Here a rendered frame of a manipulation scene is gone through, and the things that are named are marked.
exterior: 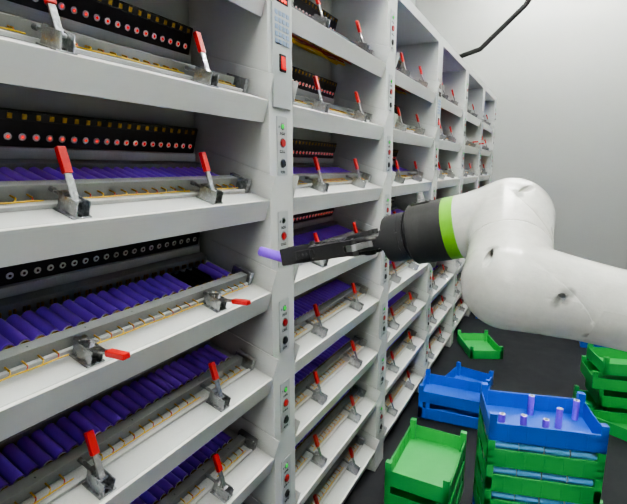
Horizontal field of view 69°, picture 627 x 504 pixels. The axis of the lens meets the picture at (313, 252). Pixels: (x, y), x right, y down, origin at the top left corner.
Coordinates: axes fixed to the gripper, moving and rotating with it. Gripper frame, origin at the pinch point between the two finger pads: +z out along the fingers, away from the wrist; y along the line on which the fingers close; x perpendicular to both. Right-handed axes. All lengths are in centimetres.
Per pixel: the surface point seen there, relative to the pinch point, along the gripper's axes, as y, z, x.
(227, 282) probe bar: -1.3, 19.8, 3.4
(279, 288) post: -13.6, 16.4, 7.8
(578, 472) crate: -65, -32, 77
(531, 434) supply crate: -61, -22, 65
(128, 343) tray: 25.4, 17.3, 7.2
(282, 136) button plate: -15.3, 8.5, -24.2
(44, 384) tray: 38.9, 16.0, 7.8
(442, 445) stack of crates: -85, 12, 84
